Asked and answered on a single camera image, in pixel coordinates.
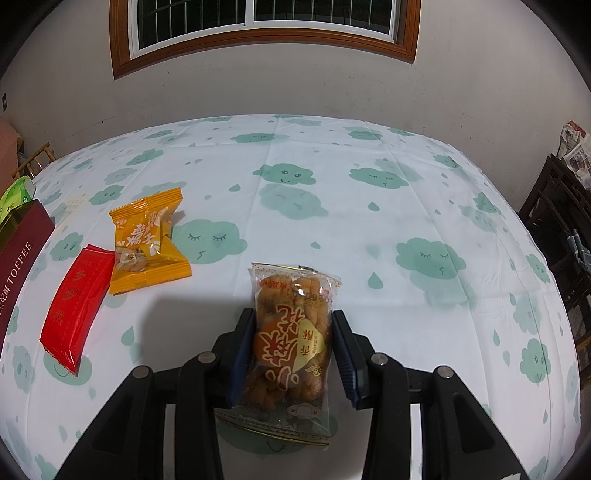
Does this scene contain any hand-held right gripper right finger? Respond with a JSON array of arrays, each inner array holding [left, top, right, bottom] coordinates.
[[331, 309, 529, 480]]

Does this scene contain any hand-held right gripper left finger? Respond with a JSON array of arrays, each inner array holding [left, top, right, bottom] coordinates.
[[54, 307, 257, 480]]

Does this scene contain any clear fried twist packet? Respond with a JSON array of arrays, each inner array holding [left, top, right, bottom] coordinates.
[[215, 261, 342, 448]]

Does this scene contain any orange snack packet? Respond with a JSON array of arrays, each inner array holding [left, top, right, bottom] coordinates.
[[108, 188, 192, 296]]

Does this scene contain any red snack packet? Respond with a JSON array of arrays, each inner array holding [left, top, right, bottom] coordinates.
[[39, 244, 116, 374]]

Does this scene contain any dark red candy box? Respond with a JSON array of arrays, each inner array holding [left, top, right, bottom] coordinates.
[[0, 199, 55, 352]]

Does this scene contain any cloud print tablecloth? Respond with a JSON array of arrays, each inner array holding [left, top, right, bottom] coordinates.
[[0, 114, 583, 480]]

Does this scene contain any dark wooden chair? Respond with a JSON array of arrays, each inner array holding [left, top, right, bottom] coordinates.
[[519, 154, 591, 352]]

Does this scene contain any green tissue pack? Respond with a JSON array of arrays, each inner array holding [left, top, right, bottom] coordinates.
[[0, 178, 37, 217]]

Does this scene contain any bamboo chair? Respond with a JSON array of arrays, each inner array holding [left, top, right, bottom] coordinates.
[[16, 141, 57, 181]]

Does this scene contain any newspaper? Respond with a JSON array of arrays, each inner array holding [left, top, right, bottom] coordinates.
[[558, 121, 591, 190]]

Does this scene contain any pink cardboard box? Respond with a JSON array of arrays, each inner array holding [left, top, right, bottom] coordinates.
[[0, 117, 21, 195]]

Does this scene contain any brown framed window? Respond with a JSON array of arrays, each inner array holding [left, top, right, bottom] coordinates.
[[109, 0, 422, 80]]

